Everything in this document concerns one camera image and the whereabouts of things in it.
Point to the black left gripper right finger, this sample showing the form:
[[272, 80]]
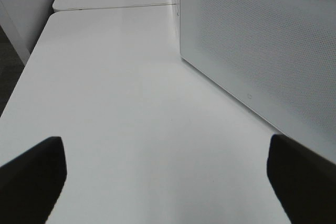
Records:
[[303, 181]]

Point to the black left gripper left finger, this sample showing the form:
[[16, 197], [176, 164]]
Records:
[[32, 182]]

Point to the white microwave door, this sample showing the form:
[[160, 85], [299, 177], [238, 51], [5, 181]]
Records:
[[277, 57]]

